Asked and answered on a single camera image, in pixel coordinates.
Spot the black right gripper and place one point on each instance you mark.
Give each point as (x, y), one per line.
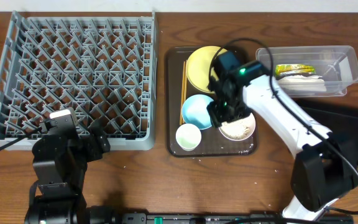
(217, 116)

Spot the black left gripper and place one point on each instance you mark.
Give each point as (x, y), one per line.
(91, 144)

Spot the pink-white bowl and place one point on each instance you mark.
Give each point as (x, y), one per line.
(239, 130)

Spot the light blue bowl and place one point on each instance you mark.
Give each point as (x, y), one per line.
(194, 111)

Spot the small white cup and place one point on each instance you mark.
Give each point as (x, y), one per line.
(188, 136)

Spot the green yellow snack wrapper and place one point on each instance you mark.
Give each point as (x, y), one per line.
(287, 69)

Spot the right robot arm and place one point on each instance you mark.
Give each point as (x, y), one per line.
(324, 169)

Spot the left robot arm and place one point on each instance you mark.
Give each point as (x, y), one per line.
(60, 162)

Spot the black waste tray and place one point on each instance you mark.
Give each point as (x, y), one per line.
(338, 118)

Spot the dark brown serving tray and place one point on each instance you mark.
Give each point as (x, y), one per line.
(213, 143)

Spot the yellow plate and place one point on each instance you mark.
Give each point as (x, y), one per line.
(197, 66)

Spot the wooden chopstick right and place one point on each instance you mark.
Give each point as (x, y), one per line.
(183, 85)

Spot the wooden chopstick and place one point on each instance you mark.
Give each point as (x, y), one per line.
(181, 117)
(183, 85)

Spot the wooden chopstick left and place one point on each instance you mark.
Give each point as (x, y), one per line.
(181, 117)

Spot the grey plastic dish rack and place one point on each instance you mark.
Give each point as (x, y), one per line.
(105, 68)

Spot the white crumpled napkin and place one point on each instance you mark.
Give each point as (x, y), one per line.
(303, 83)

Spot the clear plastic bin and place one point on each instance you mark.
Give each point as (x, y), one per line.
(336, 64)

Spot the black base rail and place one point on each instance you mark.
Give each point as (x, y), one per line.
(143, 218)

